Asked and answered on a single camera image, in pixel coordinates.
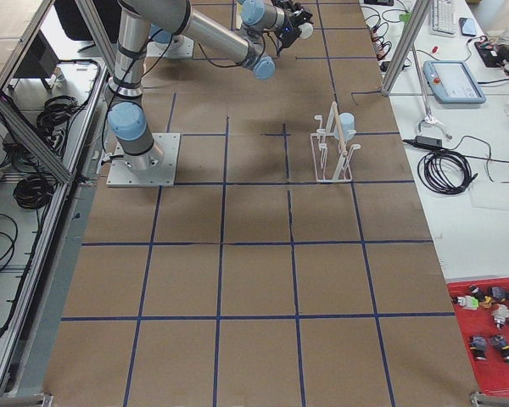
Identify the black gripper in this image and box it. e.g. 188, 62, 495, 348
279, 8, 305, 47

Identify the pale green plastic cup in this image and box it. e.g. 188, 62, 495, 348
298, 22, 314, 39

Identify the light blue plastic cup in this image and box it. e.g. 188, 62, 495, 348
339, 112, 356, 142

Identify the white keyboard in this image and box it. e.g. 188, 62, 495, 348
429, 0, 456, 37

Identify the teach pendant tablet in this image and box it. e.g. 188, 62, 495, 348
422, 61, 486, 104

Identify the black smartphone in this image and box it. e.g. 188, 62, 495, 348
459, 17, 477, 37

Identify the red parts tray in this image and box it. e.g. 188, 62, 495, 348
445, 276, 509, 399

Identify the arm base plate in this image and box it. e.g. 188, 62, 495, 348
107, 133, 181, 187
146, 36, 194, 59

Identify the white wire cup rack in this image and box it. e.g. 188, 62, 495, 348
310, 102, 361, 183

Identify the aluminium frame post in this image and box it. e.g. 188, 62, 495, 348
381, 0, 431, 96

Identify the coiled black cable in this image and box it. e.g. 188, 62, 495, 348
418, 148, 478, 195

